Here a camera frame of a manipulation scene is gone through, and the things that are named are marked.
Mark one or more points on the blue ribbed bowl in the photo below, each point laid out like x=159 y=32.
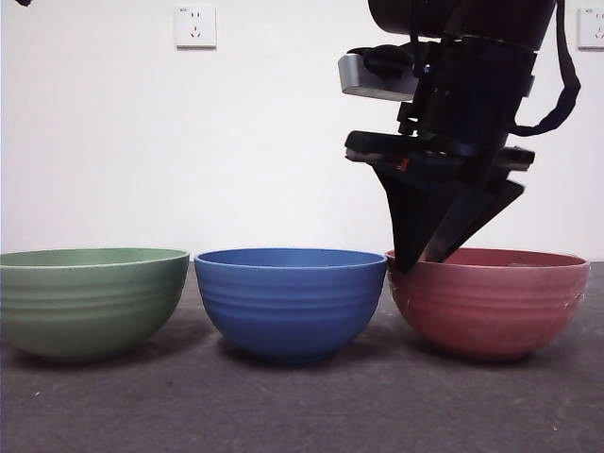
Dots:
x=288 y=311

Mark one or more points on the green ribbed bowl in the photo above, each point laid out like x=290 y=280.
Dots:
x=89 y=307

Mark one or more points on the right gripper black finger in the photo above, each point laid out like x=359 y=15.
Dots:
x=476 y=212
x=410 y=222

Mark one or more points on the red ribbed bowl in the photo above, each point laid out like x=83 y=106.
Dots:
x=486 y=311

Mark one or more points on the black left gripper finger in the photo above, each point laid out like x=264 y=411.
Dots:
x=23 y=2

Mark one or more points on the white wall socket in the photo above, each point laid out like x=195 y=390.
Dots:
x=196 y=27
x=593 y=29

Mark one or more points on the pale grey right wrist camera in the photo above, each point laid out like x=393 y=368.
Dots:
x=373 y=81

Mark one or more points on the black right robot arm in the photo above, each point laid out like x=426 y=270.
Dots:
x=472 y=19

